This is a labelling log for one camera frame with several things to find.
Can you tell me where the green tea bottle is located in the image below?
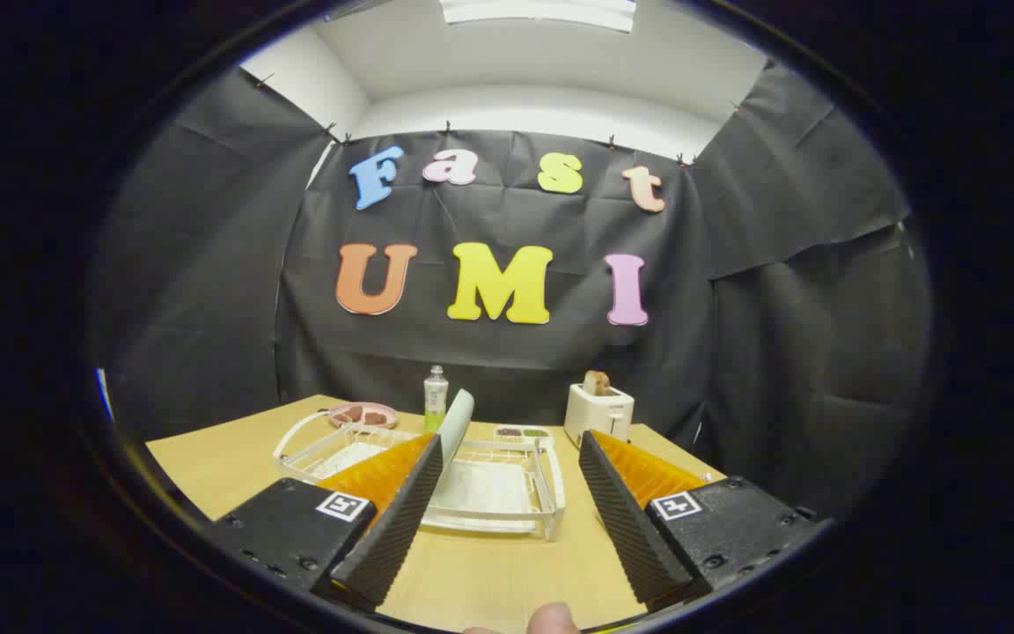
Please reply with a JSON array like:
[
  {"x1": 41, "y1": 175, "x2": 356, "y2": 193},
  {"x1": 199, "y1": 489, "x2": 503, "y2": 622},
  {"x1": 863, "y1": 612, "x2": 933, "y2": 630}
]
[{"x1": 423, "y1": 365, "x2": 450, "y2": 434}]

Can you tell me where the white toaster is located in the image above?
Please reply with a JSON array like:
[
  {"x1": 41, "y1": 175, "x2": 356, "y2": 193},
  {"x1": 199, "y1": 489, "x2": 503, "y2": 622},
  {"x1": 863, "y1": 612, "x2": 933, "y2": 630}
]
[{"x1": 564, "y1": 383, "x2": 636, "y2": 450}]

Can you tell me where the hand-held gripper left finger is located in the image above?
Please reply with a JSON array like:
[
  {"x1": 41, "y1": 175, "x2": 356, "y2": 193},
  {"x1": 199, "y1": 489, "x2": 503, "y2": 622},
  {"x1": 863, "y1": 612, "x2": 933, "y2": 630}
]
[{"x1": 208, "y1": 431, "x2": 445, "y2": 613}]

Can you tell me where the pink oval plate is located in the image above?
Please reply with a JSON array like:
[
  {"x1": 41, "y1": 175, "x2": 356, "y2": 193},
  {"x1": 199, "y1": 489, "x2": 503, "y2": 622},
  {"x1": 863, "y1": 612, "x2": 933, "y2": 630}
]
[{"x1": 328, "y1": 402, "x2": 399, "y2": 430}]

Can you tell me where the ceiling light panel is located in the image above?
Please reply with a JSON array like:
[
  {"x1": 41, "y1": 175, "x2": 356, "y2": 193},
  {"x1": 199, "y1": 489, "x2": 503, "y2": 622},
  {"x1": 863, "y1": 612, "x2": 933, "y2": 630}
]
[{"x1": 437, "y1": 0, "x2": 638, "y2": 34}]

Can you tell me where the pale green plate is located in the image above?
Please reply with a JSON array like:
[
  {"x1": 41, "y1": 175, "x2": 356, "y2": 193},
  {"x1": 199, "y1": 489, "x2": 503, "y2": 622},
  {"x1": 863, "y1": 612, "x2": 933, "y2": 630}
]
[{"x1": 437, "y1": 389, "x2": 475, "y2": 472}]

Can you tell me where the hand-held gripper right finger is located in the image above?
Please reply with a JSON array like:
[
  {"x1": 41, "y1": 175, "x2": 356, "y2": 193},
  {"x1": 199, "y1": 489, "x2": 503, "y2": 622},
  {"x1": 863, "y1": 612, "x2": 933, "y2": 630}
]
[{"x1": 577, "y1": 429, "x2": 835, "y2": 608}]

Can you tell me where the black backdrop cloth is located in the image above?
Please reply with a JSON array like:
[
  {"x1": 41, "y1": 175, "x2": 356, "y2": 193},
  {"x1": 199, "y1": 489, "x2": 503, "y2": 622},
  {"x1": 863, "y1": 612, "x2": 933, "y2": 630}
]
[{"x1": 89, "y1": 57, "x2": 935, "y2": 520}]

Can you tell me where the white wire dish rack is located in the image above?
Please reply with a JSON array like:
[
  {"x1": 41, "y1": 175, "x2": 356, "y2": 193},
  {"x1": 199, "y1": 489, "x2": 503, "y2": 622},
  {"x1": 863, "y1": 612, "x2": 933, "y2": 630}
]
[{"x1": 274, "y1": 409, "x2": 567, "y2": 542}]

